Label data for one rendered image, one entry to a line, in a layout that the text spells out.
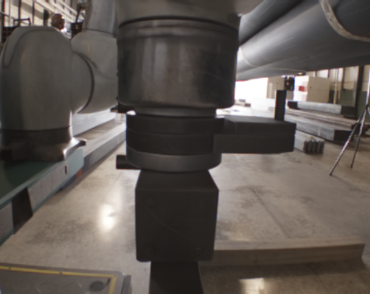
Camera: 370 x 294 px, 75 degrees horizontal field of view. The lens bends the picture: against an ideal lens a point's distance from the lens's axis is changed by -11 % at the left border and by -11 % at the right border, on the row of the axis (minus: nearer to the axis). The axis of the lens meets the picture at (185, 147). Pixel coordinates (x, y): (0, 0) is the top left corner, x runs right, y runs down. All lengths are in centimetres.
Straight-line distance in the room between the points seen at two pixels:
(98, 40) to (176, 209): 60
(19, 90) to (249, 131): 47
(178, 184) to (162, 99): 5
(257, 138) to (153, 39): 9
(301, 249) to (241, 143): 138
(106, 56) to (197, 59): 56
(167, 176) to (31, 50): 46
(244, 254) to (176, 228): 129
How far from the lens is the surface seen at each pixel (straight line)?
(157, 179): 16
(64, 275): 90
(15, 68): 58
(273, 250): 149
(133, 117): 18
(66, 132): 61
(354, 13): 65
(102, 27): 74
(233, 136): 18
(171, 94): 16
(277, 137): 20
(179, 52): 16
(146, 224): 16
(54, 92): 58
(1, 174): 50
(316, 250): 160
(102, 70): 70
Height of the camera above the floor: 86
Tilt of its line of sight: 12 degrees down
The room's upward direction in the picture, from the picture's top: 3 degrees clockwise
